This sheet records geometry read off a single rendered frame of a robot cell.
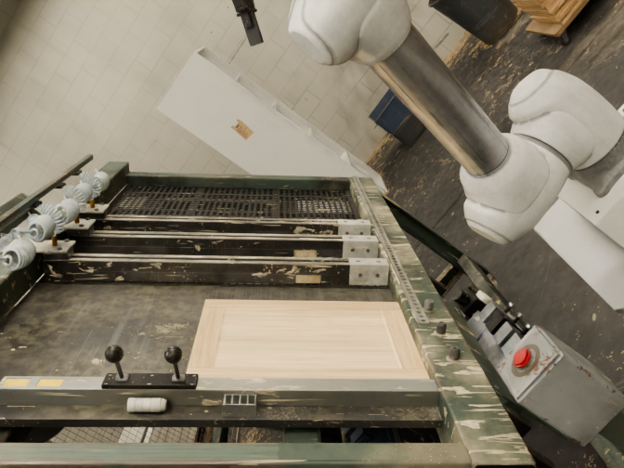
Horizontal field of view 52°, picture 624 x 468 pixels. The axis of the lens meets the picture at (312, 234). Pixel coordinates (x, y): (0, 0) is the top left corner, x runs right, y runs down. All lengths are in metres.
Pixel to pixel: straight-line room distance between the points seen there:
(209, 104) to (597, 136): 4.35
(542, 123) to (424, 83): 0.37
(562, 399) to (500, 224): 0.38
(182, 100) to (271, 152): 0.86
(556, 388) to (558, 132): 0.53
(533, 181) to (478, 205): 0.12
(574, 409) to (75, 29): 6.47
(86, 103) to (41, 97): 0.47
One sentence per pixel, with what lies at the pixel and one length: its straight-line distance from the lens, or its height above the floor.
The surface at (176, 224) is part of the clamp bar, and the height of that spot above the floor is 1.52.
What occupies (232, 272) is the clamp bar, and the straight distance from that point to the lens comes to 2.01.
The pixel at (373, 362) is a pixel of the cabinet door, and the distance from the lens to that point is 1.58.
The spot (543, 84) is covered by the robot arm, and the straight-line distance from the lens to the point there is 1.44.
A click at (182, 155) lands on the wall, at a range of 7.10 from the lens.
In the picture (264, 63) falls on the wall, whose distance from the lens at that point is 6.83.
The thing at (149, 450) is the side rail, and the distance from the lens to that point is 1.25.
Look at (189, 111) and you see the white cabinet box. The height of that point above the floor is 1.81.
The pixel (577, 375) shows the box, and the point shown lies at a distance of 1.22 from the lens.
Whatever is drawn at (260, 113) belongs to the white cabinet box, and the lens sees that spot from 5.48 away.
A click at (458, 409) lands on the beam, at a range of 1.39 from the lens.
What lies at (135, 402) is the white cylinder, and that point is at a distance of 1.43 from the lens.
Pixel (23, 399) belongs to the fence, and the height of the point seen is 1.63.
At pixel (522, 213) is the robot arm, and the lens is 1.39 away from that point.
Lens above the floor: 1.63
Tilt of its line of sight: 13 degrees down
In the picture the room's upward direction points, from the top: 56 degrees counter-clockwise
